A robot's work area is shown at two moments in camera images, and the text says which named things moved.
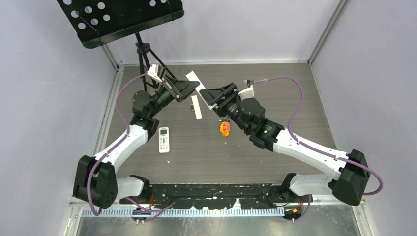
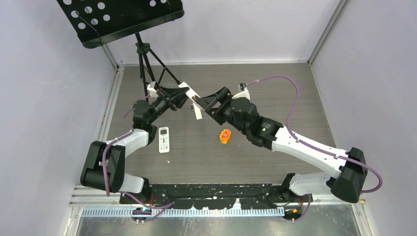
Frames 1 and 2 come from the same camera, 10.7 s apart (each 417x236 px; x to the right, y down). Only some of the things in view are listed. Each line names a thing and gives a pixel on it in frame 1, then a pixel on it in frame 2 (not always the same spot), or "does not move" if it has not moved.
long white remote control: x=192 y=76 → x=192 y=94
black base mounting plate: x=215 y=196 does not move
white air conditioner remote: x=163 y=139 does not move
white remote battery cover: x=196 y=107 does not move
